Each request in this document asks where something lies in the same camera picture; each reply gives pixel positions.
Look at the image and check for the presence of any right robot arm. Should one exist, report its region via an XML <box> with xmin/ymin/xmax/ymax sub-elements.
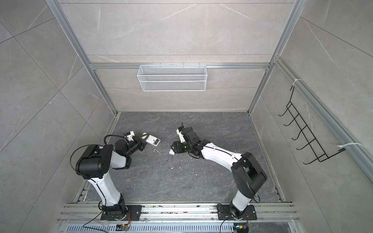
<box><xmin>170</xmin><ymin>126</ymin><xmax>268</xmax><ymax>218</ymax></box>

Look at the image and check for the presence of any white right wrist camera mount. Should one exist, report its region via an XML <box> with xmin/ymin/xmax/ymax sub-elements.
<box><xmin>176</xmin><ymin>129</ymin><xmax>185</xmax><ymax>143</ymax></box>

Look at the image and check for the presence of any white wire mesh basket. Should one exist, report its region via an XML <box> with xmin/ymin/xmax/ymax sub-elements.
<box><xmin>137</xmin><ymin>65</ymin><xmax>208</xmax><ymax>92</ymax></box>

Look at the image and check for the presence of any aluminium corner frame post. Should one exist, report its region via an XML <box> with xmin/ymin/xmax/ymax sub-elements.
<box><xmin>247</xmin><ymin>0</ymin><xmax>308</xmax><ymax>117</ymax></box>

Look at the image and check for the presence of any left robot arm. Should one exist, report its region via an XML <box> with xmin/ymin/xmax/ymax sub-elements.
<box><xmin>73</xmin><ymin>134</ymin><xmax>149</xmax><ymax>221</ymax></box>

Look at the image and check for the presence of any black wire hook rack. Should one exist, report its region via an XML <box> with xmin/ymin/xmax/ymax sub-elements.
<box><xmin>278</xmin><ymin>86</ymin><xmax>346</xmax><ymax>165</ymax></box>

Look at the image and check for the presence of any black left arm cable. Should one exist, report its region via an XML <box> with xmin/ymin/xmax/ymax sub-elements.
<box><xmin>103</xmin><ymin>133</ymin><xmax>126</xmax><ymax>145</ymax></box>

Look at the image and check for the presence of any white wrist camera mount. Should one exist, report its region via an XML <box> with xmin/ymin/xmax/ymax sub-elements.
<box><xmin>176</xmin><ymin>129</ymin><xmax>185</xmax><ymax>143</ymax></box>
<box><xmin>124</xmin><ymin>131</ymin><xmax>135</xmax><ymax>142</ymax></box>

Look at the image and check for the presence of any white remote control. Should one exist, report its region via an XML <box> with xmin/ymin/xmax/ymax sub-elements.
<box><xmin>141</xmin><ymin>133</ymin><xmax>161</xmax><ymax>146</ymax></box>

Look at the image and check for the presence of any left aluminium frame post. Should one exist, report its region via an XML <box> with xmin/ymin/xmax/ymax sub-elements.
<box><xmin>46</xmin><ymin>0</ymin><xmax>118</xmax><ymax>116</ymax></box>

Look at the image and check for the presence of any aluminium front rail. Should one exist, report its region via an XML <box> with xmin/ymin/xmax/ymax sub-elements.
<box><xmin>56</xmin><ymin>203</ymin><xmax>300</xmax><ymax>223</ymax></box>

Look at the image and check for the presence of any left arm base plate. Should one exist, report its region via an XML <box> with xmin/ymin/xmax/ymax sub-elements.
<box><xmin>100</xmin><ymin>205</ymin><xmax>142</xmax><ymax>221</ymax></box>

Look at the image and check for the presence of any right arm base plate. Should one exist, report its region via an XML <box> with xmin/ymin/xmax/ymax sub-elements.
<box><xmin>216</xmin><ymin>203</ymin><xmax>257</xmax><ymax>220</ymax></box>

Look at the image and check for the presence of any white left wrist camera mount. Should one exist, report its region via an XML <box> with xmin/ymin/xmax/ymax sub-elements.
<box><xmin>124</xmin><ymin>131</ymin><xmax>135</xmax><ymax>142</ymax></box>

